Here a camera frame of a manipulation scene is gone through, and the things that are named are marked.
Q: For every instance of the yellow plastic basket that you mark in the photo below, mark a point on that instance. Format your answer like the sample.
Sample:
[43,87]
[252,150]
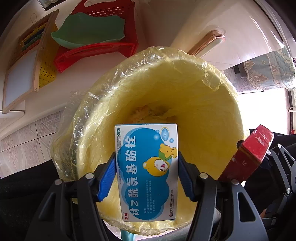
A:
[48,51]

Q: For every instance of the yellow lined trash bin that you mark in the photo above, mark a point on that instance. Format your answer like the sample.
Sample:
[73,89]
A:
[174,98]

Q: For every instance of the green leaf-shaped tray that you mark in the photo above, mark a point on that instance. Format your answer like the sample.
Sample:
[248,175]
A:
[80,29]

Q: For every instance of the red plastic basket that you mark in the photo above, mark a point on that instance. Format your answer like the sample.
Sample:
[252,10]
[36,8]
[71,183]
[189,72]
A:
[126,46]

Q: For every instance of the red cigarette box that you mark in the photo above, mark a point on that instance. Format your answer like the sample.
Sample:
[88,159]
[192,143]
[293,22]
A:
[249,155]

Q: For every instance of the blue white medicine box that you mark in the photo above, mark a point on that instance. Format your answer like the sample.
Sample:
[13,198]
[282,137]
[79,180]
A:
[147,171]

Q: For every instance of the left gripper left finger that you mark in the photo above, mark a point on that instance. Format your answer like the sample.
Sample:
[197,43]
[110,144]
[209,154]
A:
[91,189]

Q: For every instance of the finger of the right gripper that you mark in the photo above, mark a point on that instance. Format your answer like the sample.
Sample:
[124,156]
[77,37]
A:
[278,180]

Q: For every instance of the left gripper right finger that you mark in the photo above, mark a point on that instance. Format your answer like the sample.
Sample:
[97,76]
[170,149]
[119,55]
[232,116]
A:
[202,189]

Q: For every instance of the wooden framed abacus board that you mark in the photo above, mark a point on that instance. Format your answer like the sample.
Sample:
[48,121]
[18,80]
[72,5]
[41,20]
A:
[22,72]

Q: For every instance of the cream coffee table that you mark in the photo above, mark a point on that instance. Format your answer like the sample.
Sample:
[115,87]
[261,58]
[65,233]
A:
[179,24]

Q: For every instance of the table drawer handle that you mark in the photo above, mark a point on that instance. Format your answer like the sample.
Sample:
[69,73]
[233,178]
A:
[207,43]

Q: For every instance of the blue floral sectional sofa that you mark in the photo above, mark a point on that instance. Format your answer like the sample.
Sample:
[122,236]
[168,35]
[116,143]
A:
[275,69]

